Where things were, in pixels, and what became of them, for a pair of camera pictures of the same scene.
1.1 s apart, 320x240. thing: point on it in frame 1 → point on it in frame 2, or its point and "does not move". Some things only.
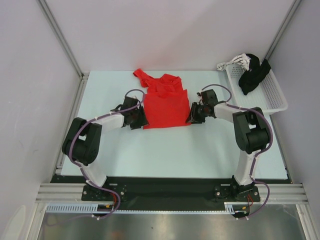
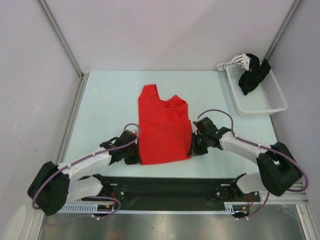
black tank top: [250, 80] does not move
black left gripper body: [138, 119] → [131, 154]
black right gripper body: [199, 112] → [199, 144]
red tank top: [166, 103] → [165, 130]
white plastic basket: [266, 96] does not move
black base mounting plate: [167, 194] does not move
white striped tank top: [242, 59] does not move
